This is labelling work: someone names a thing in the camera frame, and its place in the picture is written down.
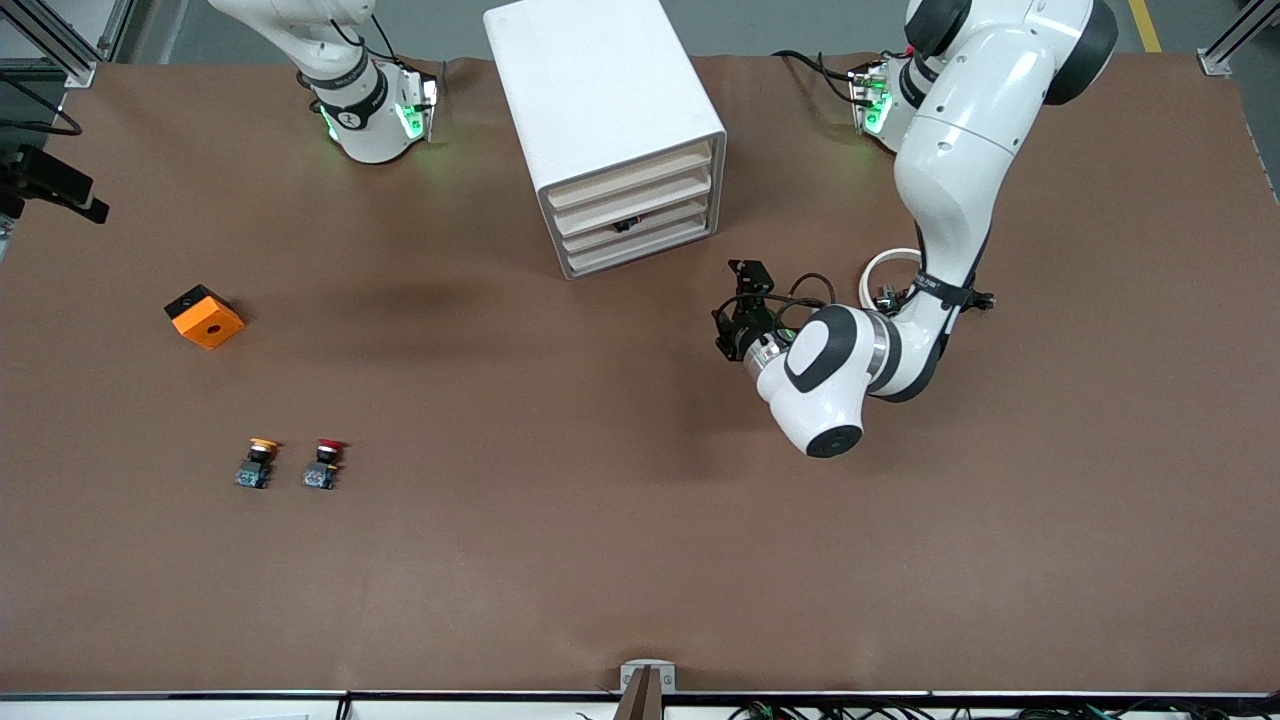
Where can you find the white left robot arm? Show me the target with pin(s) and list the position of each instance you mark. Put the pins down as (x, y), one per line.
(960, 150)

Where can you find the brown electrical component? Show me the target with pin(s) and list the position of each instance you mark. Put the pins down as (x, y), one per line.
(887, 298)

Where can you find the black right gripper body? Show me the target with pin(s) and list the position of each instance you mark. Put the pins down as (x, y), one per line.
(40, 180)

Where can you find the white plastic bin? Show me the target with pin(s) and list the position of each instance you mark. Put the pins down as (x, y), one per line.
(660, 215)

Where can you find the aluminium frame profile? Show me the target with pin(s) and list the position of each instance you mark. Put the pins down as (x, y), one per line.
(60, 45)
(1240, 30)

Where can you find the brown paper table cover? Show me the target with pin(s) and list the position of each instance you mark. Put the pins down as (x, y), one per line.
(640, 550)

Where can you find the red push button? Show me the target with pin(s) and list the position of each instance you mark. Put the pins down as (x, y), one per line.
(320, 477)

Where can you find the silver base connector block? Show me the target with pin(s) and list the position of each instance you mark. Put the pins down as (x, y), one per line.
(868, 100)
(422, 110)

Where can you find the grey metal table bracket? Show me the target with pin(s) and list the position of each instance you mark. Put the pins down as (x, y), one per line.
(628, 678)

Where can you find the yellow push button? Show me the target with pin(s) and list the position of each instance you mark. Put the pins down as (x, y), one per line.
(253, 477)

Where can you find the white curved plastic piece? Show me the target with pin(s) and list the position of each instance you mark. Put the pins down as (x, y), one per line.
(880, 262)

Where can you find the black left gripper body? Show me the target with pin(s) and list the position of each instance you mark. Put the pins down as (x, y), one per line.
(741, 327)

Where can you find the silver corner bracket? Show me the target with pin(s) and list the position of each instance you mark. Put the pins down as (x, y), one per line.
(1217, 65)
(80, 75)

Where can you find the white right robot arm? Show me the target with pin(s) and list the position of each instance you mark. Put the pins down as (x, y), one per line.
(370, 120)

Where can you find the orange box with hole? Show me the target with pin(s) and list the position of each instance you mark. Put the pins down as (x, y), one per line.
(210, 325)

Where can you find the small black switch component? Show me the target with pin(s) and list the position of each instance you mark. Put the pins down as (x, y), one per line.
(985, 300)

